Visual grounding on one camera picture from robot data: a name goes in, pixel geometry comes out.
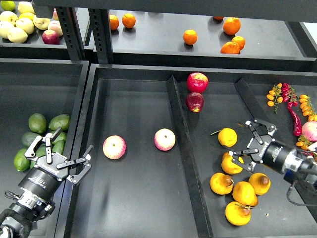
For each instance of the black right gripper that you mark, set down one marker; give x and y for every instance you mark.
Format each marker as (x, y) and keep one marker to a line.
(272, 153)

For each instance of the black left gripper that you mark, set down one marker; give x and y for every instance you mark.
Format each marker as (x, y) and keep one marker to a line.
(44, 173)

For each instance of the yellow pear with stem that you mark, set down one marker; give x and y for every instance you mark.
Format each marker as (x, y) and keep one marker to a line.
(238, 214)

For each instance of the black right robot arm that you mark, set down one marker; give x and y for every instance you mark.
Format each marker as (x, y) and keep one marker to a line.
(298, 167)

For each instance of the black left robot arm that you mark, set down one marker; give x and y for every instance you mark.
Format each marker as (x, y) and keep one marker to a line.
(22, 216)

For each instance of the green avocado lower middle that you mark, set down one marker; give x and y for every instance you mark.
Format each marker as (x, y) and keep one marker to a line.
(39, 153)

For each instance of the green avocado middle right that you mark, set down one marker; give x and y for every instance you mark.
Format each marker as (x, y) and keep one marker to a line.
(59, 143)

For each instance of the bright green avocado bottom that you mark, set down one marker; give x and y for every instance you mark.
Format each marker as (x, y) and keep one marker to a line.
(20, 162)

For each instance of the yellow pear top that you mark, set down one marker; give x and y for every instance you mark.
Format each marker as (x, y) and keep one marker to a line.
(226, 136)

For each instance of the yellow pear lower right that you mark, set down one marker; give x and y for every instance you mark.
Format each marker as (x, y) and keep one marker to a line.
(260, 183)

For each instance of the yellow pear middle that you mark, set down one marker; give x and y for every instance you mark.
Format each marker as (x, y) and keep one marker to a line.
(228, 166)

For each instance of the dark avocado middle left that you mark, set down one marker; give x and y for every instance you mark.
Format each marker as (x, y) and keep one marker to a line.
(27, 138)

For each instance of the green avocado top left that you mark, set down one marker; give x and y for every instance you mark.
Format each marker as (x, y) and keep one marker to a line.
(37, 123)

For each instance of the green avocado top right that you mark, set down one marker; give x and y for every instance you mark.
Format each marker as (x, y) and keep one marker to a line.
(62, 121)

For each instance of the yellow pear lower centre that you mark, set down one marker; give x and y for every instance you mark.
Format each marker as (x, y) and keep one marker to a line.
(244, 193)

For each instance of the yellow pear lower left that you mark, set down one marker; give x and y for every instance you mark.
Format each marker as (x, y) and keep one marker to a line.
(221, 184)

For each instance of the red chili pepper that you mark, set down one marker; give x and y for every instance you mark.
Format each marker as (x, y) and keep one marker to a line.
(297, 126)

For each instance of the mixed cherry tomatoes lower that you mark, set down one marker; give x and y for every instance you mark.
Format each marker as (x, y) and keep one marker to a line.
(304, 144)

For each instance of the orange cherry tomato bunch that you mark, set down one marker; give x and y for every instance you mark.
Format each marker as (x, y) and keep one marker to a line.
(274, 97)

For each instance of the white label card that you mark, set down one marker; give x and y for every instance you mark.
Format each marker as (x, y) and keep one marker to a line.
(313, 147)

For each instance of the pink apple right edge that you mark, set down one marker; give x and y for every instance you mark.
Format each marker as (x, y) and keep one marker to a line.
(309, 131)

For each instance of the orange tomato bunch right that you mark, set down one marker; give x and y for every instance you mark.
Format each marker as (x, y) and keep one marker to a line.
(307, 107)

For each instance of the red cherry tomato bunch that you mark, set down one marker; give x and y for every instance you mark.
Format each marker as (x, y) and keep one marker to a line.
(289, 96)

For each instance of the pink apple left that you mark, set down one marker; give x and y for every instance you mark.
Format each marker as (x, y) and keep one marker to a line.
(114, 147)

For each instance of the pink apple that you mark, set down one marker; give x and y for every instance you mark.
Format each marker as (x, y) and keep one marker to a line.
(114, 147)
(164, 139)

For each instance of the dark red apple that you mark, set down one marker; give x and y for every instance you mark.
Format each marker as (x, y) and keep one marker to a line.
(195, 102)

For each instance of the black left tray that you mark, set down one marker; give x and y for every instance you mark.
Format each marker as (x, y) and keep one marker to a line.
(28, 86)

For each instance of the black tray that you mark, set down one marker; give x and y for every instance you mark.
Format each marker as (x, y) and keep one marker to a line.
(149, 193)
(28, 86)

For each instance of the bright red apple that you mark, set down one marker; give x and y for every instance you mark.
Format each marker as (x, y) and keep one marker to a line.
(197, 82)

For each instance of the pink apple centre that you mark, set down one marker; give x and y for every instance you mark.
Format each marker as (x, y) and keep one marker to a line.
(164, 139)

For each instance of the black centre tray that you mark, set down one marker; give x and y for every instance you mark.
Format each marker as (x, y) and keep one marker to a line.
(149, 193)

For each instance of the orange front right shelf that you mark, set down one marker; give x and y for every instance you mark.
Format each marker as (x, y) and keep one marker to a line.
(230, 48)

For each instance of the orange shelf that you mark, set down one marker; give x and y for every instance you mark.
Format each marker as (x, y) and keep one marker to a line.
(190, 37)
(240, 41)
(230, 48)

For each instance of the black upper shelf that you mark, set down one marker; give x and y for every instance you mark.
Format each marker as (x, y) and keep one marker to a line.
(157, 40)

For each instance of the large orange upper right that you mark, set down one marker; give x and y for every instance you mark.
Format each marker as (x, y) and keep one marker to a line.
(231, 25)

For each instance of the red apple on shelf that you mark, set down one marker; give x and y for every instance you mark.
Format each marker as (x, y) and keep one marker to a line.
(50, 37)

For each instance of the orange centre shelf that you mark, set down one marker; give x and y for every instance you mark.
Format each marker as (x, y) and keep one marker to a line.
(190, 37)

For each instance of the pale yellow apple front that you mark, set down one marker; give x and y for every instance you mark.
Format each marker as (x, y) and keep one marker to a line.
(17, 35)

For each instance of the black shelf post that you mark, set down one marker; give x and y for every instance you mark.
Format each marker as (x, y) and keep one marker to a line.
(100, 24)

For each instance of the orange behind post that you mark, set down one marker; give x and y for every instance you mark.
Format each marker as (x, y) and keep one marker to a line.
(114, 22)

